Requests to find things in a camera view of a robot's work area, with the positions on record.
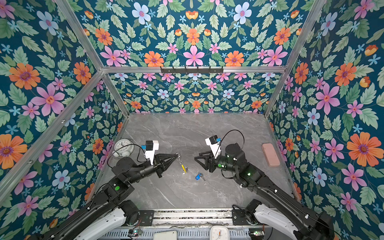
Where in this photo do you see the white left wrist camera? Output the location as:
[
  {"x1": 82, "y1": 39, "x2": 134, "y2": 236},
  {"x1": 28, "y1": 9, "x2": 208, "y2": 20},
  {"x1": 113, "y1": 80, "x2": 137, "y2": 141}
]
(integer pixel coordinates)
[{"x1": 141, "y1": 141, "x2": 159, "y2": 165}]

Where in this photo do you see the key with blue tag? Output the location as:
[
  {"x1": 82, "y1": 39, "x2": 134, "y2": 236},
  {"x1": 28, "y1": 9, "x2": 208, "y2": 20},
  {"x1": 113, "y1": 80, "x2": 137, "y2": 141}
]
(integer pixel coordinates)
[{"x1": 195, "y1": 173, "x2": 206, "y2": 181}]

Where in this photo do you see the white device at front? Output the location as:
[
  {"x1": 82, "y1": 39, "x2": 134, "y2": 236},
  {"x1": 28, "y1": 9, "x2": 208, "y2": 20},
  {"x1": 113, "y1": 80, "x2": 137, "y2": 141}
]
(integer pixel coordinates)
[{"x1": 153, "y1": 231, "x2": 178, "y2": 240}]

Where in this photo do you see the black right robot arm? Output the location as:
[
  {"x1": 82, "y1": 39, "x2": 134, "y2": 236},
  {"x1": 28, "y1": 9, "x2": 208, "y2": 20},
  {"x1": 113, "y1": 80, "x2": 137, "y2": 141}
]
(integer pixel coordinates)
[{"x1": 195, "y1": 143, "x2": 335, "y2": 240}]

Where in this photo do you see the white square clock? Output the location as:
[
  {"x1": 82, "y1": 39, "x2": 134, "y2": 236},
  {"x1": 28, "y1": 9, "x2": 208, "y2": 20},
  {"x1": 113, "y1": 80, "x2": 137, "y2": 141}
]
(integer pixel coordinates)
[{"x1": 209, "y1": 226, "x2": 230, "y2": 240}]

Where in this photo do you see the black hook rail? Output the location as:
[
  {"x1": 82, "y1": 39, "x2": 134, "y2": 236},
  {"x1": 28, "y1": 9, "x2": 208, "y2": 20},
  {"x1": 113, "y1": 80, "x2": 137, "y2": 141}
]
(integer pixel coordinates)
[{"x1": 160, "y1": 67, "x2": 224, "y2": 75}]

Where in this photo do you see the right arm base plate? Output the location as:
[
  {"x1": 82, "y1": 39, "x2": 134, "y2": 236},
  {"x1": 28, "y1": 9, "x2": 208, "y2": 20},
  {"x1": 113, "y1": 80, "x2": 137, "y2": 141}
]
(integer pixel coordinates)
[{"x1": 232, "y1": 209, "x2": 261, "y2": 226}]

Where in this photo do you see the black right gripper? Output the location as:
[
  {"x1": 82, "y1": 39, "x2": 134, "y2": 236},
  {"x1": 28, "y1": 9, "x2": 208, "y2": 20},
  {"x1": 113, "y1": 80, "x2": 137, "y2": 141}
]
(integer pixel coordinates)
[{"x1": 194, "y1": 150, "x2": 239, "y2": 176}]

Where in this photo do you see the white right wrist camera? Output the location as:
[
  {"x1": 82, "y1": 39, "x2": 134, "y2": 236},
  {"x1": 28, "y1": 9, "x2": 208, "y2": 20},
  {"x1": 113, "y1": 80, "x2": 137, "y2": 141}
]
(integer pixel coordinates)
[{"x1": 205, "y1": 135, "x2": 222, "y2": 159}]

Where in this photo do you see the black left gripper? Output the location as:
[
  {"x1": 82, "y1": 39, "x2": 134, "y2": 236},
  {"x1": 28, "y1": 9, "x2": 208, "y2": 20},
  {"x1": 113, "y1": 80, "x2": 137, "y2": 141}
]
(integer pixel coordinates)
[{"x1": 126, "y1": 152, "x2": 178, "y2": 186}]

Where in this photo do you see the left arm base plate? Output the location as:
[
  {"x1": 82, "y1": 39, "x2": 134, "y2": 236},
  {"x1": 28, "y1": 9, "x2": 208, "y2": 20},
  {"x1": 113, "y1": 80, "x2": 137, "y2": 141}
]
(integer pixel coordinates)
[{"x1": 123, "y1": 210, "x2": 155, "y2": 227}]

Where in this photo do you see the white alarm clock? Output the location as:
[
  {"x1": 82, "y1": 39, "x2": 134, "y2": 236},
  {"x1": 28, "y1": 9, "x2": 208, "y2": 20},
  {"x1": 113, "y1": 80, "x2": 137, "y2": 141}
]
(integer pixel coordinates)
[{"x1": 113, "y1": 139, "x2": 135, "y2": 158}]

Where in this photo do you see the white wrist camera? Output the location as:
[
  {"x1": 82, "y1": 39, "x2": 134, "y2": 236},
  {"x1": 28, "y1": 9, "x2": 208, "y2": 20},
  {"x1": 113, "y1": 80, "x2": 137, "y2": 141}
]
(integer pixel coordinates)
[
  {"x1": 141, "y1": 141, "x2": 159, "y2": 165},
  {"x1": 205, "y1": 135, "x2": 222, "y2": 159}
]

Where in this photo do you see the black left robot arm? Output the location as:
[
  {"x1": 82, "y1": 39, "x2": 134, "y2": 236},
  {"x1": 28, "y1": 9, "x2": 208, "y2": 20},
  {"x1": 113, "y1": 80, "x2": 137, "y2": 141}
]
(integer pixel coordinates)
[{"x1": 29, "y1": 154, "x2": 180, "y2": 240}]

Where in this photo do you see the pink rectangular case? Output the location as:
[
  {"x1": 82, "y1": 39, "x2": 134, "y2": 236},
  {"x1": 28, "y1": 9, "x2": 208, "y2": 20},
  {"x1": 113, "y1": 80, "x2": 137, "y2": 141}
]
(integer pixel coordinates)
[{"x1": 262, "y1": 143, "x2": 280, "y2": 168}]

